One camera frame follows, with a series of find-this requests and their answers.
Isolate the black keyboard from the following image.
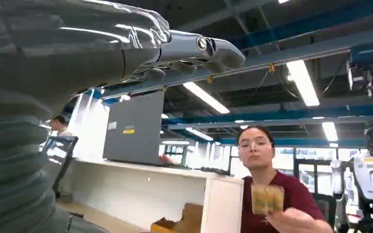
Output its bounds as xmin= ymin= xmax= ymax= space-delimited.
xmin=201 ymin=166 xmax=231 ymax=176

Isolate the long ceiling light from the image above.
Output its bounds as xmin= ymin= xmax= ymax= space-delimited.
xmin=285 ymin=60 xmax=321 ymax=108
xmin=185 ymin=127 xmax=214 ymax=142
xmin=182 ymin=81 xmax=231 ymax=115
xmin=321 ymin=121 xmax=339 ymax=142

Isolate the white desk partition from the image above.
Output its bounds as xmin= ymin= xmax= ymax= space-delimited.
xmin=57 ymin=158 xmax=245 ymax=233

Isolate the yellow-brown card pack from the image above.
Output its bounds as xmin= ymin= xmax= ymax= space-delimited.
xmin=251 ymin=183 xmax=285 ymax=216

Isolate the wooden card box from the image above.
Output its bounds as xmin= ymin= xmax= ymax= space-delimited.
xmin=150 ymin=202 xmax=204 ymax=233

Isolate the person's hand behind laptop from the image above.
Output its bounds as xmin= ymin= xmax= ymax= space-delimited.
xmin=157 ymin=154 xmax=174 ymax=165

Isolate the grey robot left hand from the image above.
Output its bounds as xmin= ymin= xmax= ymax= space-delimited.
xmin=0 ymin=0 xmax=247 ymax=120

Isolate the black chair frame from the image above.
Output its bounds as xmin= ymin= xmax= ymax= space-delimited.
xmin=41 ymin=135 xmax=79 ymax=199

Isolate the grey laptop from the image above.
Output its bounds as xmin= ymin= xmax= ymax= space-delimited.
xmin=102 ymin=91 xmax=192 ymax=170

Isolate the person's hand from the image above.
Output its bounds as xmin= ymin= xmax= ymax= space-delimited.
xmin=265 ymin=207 xmax=334 ymax=233

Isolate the person with glasses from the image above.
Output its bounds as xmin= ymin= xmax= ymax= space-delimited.
xmin=236 ymin=125 xmax=334 ymax=233

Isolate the ribbed grey left arm sleeve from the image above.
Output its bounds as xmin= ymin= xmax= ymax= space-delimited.
xmin=0 ymin=84 xmax=110 ymax=233

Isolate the person standing far off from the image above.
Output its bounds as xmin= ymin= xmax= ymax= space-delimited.
xmin=49 ymin=115 xmax=73 ymax=137

